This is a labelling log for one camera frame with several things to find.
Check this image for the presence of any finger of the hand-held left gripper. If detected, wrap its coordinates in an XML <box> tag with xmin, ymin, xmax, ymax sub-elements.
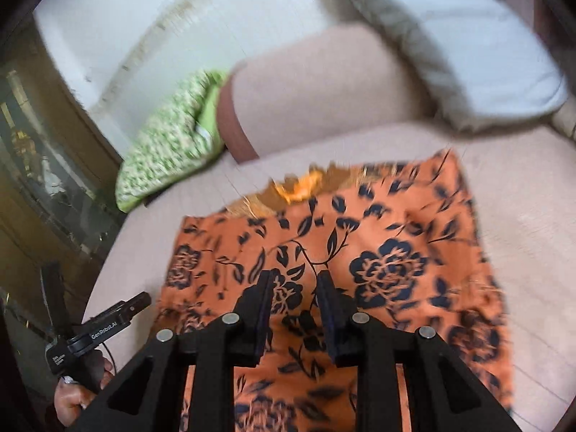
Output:
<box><xmin>118</xmin><ymin>291</ymin><xmax>153</xmax><ymax>321</ymax></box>
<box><xmin>40</xmin><ymin>262</ymin><xmax>73</xmax><ymax>339</ymax></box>

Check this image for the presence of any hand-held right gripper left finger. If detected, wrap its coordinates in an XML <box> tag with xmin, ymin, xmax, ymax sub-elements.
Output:
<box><xmin>78</xmin><ymin>270</ymin><xmax>277</xmax><ymax>432</ymax></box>

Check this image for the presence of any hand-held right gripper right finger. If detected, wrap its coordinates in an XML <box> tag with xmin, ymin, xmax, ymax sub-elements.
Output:
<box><xmin>315</xmin><ymin>270</ymin><xmax>523</xmax><ymax>432</ymax></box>

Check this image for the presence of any orange floral garment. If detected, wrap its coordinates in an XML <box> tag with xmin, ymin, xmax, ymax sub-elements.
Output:
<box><xmin>153</xmin><ymin>148</ymin><xmax>516</xmax><ymax>432</ymax></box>

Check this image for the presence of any person's left hand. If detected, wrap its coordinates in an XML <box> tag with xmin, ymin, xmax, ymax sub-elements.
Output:
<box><xmin>54</xmin><ymin>356</ymin><xmax>116</xmax><ymax>426</ymax></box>

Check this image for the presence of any wooden glass cabinet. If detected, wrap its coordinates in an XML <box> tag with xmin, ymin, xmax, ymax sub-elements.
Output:
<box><xmin>0</xmin><ymin>13</ymin><xmax>127</xmax><ymax>343</ymax></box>

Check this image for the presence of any green patterned folded quilt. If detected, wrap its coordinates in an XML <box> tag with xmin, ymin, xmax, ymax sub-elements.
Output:
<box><xmin>114</xmin><ymin>69</ymin><xmax>231</xmax><ymax>213</ymax></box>

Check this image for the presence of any pink quilted sofa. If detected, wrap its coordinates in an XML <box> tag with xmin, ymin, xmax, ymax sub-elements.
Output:
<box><xmin>85</xmin><ymin>22</ymin><xmax>576</xmax><ymax>432</ymax></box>

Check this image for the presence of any pale blue pillow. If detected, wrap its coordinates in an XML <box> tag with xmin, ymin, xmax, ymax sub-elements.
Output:
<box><xmin>319</xmin><ymin>0</ymin><xmax>570</xmax><ymax>132</ymax></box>

